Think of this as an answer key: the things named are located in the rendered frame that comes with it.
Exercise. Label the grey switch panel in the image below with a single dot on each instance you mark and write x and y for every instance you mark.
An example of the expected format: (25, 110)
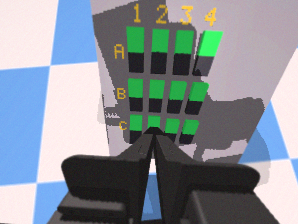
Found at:
(202, 71)

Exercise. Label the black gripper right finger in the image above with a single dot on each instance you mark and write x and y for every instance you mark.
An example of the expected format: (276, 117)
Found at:
(175, 170)

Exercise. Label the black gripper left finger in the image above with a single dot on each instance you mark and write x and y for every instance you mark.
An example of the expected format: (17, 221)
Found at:
(128, 170)

